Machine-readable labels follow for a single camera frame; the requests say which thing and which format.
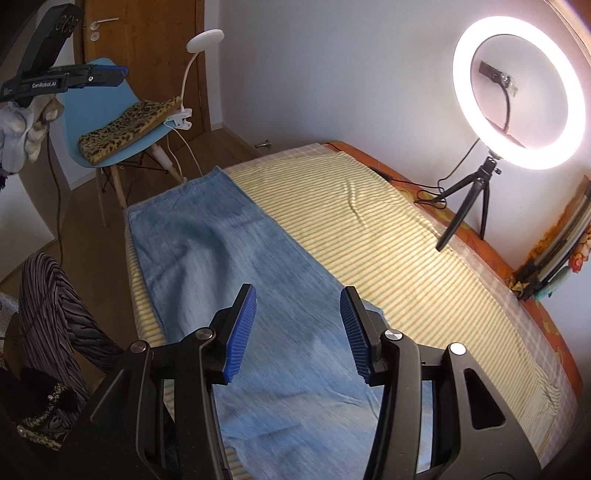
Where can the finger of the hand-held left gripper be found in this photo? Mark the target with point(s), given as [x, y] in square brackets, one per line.
[108, 76]

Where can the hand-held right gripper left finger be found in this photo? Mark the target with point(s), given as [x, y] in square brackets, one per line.
[238, 332]

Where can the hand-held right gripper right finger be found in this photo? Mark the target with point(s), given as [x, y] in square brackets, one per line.
[355, 332]

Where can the light blue denim pants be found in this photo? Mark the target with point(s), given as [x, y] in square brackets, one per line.
[221, 240]

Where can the person's left hand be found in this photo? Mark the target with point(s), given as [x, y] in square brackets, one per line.
[39, 124]

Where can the blue chair with wooden legs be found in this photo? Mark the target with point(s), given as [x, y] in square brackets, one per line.
[83, 115]

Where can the wooden door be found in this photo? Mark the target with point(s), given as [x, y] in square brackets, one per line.
[152, 55]

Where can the leopard print cushion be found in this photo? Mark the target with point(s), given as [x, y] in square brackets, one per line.
[129, 127]

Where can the white clip lamp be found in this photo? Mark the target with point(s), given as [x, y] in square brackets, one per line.
[205, 41]

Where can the yellow striped sheet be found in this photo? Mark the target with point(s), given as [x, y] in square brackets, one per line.
[369, 221]

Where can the orange patterned mattress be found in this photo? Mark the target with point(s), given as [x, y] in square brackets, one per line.
[485, 249]

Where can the metal door stop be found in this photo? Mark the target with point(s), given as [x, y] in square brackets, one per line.
[264, 144]

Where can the person's leg in striped trousers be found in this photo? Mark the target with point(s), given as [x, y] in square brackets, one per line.
[55, 314]

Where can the small black tripod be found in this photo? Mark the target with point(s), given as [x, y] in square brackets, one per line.
[482, 184]

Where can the dark knitted slipper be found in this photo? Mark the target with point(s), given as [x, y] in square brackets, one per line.
[37, 397]

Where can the folded silver tripod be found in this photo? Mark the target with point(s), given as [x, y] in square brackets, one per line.
[554, 258]

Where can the black phone holder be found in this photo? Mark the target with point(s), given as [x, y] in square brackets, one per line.
[501, 81]

